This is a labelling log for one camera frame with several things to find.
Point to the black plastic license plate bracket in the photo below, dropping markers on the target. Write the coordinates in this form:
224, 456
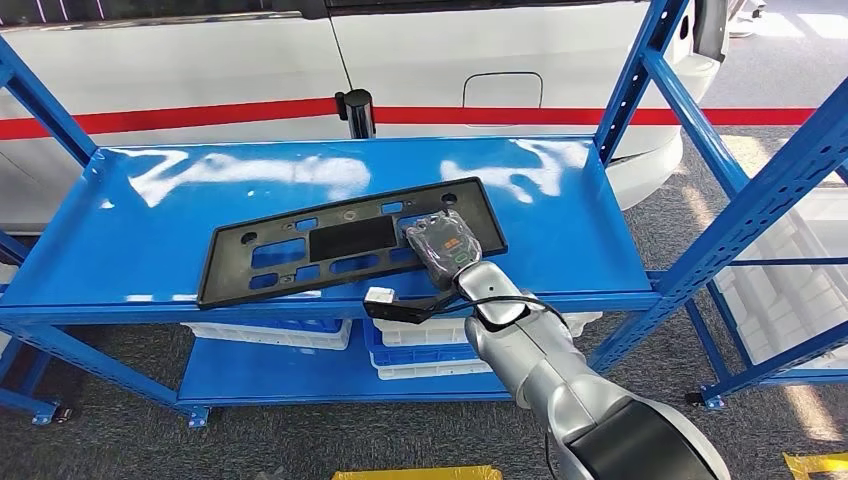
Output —
351, 238

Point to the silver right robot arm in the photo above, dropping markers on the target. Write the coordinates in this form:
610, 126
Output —
530, 358

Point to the blue metal shelf rack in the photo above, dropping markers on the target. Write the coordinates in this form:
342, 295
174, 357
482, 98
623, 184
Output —
714, 396
132, 232
43, 414

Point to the white plastic crate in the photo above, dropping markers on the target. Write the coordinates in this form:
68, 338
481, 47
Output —
430, 372
782, 298
278, 341
417, 331

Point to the yellow floor tape square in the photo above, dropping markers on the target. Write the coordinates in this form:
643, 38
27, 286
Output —
815, 464
411, 474

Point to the red barrier belt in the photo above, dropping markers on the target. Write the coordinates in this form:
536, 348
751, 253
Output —
199, 116

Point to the white car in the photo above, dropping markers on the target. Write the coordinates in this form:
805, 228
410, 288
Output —
199, 66

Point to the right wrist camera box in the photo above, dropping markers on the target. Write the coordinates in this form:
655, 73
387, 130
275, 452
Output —
379, 295

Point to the black stanchion post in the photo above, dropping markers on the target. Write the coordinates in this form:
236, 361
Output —
358, 112

